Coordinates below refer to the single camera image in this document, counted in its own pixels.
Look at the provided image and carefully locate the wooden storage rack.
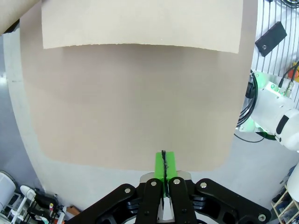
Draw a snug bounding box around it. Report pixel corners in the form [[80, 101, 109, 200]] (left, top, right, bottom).
[[270, 183, 299, 224]]

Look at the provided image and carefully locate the orange floor object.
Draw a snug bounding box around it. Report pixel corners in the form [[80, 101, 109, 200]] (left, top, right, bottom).
[[66, 204, 82, 217]]

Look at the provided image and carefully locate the black cable bundle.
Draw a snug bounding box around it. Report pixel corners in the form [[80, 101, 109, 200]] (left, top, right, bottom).
[[236, 77, 258, 129]]

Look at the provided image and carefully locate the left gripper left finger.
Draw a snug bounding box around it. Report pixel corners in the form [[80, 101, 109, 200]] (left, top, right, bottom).
[[65, 151, 168, 224]]

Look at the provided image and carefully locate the white rounded appliance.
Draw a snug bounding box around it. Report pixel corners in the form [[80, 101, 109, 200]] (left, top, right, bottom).
[[285, 162, 299, 206]]

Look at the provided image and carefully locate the white cylindrical air purifier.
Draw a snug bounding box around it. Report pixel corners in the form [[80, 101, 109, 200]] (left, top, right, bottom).
[[0, 170, 17, 212]]

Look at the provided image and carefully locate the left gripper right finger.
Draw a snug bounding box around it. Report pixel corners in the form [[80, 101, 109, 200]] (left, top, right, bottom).
[[164, 151, 272, 224]]

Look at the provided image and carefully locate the red emergency stop button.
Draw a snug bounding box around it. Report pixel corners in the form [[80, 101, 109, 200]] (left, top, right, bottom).
[[286, 61, 299, 83]]

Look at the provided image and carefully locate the aluminium profile base table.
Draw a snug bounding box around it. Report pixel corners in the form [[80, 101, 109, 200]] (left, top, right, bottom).
[[251, 0, 299, 81]]

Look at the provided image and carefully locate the black rectangular device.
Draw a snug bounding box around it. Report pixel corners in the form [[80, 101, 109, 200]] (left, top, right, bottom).
[[254, 21, 288, 57]]

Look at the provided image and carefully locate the small white gadget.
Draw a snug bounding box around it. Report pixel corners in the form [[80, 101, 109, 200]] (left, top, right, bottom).
[[19, 184, 37, 199]]

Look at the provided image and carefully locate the brown cardboard box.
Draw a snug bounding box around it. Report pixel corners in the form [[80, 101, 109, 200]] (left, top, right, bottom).
[[0, 0, 242, 55]]

